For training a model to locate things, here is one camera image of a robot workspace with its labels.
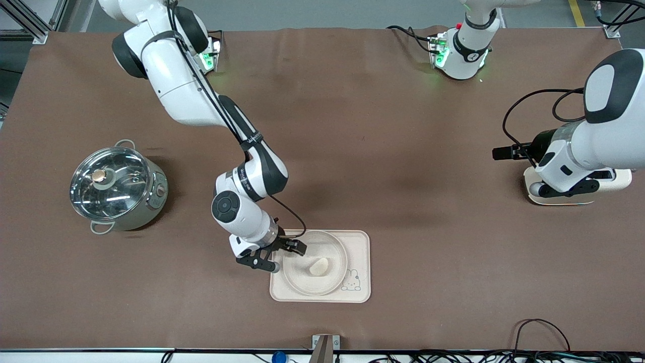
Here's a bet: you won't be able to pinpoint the round beige plate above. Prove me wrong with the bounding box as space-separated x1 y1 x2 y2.
281 230 349 296

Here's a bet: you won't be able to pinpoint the cream two-slot toaster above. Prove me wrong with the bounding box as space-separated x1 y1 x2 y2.
524 166 633 206

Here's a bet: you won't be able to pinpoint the beige rabbit print tray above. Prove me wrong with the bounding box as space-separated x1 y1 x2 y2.
270 230 371 304

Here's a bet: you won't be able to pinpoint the brown table cover mat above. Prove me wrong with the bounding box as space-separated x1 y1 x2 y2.
0 26 645 352

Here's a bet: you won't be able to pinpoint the glass pot lid gold knob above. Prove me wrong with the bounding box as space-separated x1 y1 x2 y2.
70 147 153 221

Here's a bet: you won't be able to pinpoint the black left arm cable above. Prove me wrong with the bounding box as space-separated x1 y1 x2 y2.
502 88 586 168

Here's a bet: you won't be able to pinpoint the steel pot grey handles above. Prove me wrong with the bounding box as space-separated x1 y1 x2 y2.
70 140 169 235

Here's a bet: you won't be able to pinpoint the grey metal table bracket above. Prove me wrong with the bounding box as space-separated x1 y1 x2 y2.
311 334 341 363

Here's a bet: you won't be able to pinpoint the black looped floor cable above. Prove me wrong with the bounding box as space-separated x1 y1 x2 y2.
513 318 571 353

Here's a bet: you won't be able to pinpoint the aluminium corner frame post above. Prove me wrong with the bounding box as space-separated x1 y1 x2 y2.
592 0 625 39

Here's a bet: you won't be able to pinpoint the black tangled cable bundle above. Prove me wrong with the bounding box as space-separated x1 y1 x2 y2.
368 349 645 363

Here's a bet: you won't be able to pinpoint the aluminium frame profile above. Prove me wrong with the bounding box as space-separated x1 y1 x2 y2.
0 0 70 45

